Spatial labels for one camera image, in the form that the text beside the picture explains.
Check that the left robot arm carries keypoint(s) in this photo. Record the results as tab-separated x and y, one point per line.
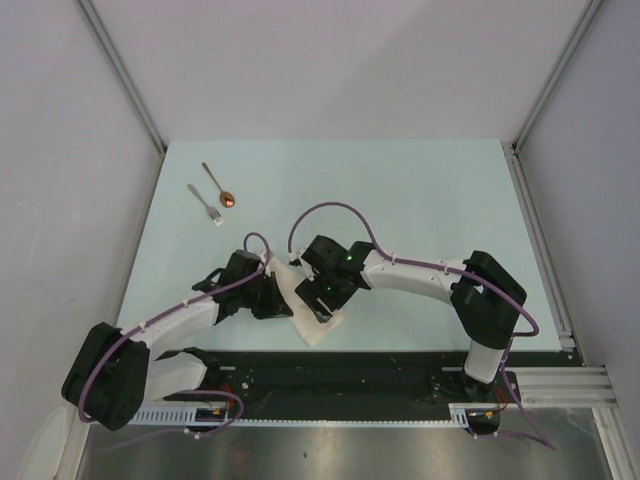
116	371

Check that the white slotted cable duct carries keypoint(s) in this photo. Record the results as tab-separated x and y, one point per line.
207	417

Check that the aluminium cross rail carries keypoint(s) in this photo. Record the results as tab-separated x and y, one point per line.
565	387

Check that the aluminium frame post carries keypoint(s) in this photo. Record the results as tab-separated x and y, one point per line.
108	48
569	50

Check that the silver fork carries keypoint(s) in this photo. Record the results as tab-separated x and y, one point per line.
211	211

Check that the right aluminium frame post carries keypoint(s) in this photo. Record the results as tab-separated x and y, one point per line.
569	50

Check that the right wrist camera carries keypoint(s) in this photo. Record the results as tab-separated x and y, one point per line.
295	257

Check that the left aluminium frame post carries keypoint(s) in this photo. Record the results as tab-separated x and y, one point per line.
108	48

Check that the copper spoon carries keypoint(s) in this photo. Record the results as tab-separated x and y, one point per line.
226	199

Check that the white cloth napkin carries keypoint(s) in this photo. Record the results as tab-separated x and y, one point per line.
303	319

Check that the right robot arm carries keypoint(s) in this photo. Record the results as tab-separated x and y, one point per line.
485	297

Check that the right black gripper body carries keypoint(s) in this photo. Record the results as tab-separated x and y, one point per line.
323	286

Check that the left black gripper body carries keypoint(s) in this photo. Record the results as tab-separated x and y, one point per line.
249	291

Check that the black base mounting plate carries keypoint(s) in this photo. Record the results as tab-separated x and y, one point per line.
324	383

